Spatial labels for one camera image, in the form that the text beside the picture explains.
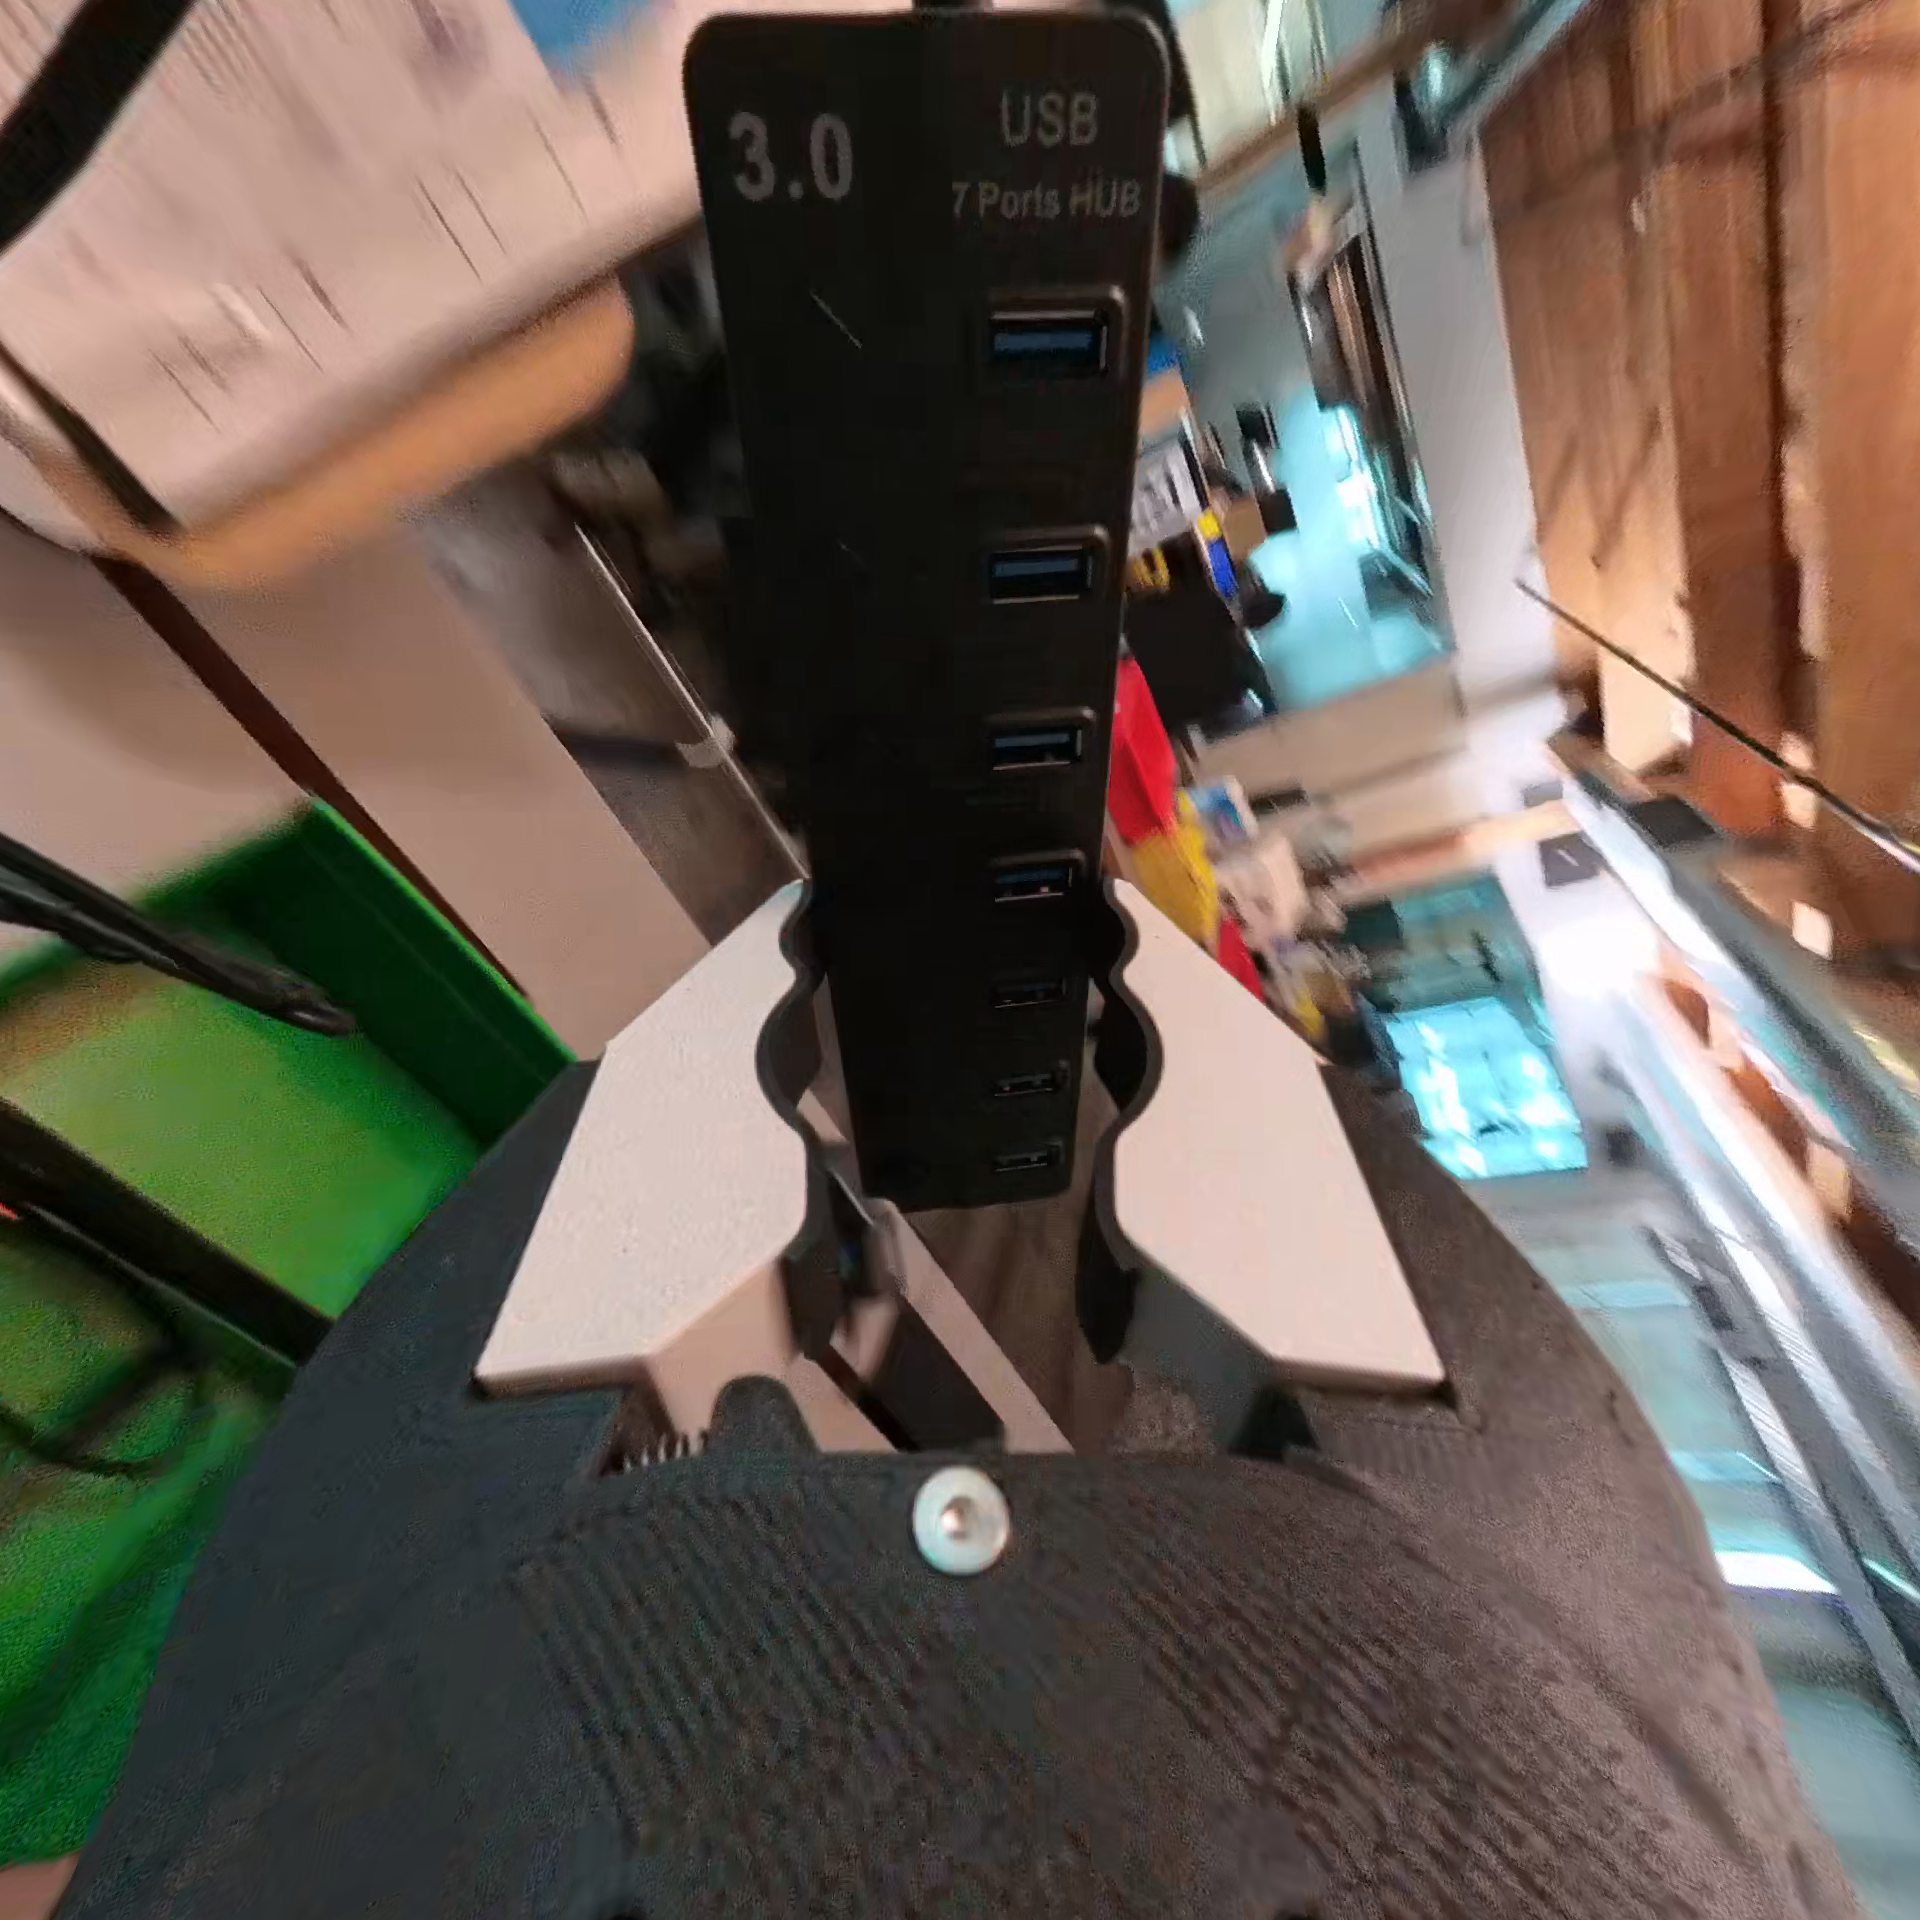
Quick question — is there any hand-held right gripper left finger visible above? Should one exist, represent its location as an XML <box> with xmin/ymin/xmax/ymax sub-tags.
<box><xmin>475</xmin><ymin>879</ymin><xmax>837</xmax><ymax>1397</ymax></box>

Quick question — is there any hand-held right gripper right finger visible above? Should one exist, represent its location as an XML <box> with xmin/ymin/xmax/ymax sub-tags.
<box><xmin>1078</xmin><ymin>879</ymin><xmax>1446</xmax><ymax>1402</ymax></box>

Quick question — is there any green storage bin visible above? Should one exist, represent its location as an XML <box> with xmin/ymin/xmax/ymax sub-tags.
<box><xmin>0</xmin><ymin>805</ymin><xmax>577</xmax><ymax>1868</ymax></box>

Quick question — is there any long black usb hub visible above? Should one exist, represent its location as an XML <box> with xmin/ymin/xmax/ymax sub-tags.
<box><xmin>681</xmin><ymin>12</ymin><xmax>1175</xmax><ymax>1212</ymax></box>

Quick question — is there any yellow storage bin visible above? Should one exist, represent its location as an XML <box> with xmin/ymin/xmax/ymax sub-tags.
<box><xmin>1138</xmin><ymin>793</ymin><xmax>1220</xmax><ymax>941</ymax></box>

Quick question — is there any red storage bin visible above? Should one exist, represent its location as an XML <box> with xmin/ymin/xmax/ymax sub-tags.
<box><xmin>1117</xmin><ymin>660</ymin><xmax>1190</xmax><ymax>843</ymax></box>

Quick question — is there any blue header printed sheet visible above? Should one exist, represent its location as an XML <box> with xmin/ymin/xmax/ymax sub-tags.
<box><xmin>0</xmin><ymin>0</ymin><xmax>710</xmax><ymax>519</ymax></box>

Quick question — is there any thin black cable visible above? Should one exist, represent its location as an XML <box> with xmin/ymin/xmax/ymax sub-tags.
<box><xmin>0</xmin><ymin>833</ymin><xmax>359</xmax><ymax>1043</ymax></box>

